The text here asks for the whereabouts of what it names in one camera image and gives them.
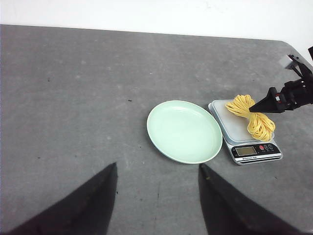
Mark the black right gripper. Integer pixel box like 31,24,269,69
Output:
249,54,313,113

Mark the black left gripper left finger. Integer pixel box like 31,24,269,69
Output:
8,163,118,235

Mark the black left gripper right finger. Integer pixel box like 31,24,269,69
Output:
198,164,303,235

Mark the yellow vermicelli noodle bundle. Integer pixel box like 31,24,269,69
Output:
225,94,276,141

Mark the silver digital kitchen scale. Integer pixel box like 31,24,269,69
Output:
208,99,283,165

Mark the light green round plate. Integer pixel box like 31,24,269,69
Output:
146,100,223,165

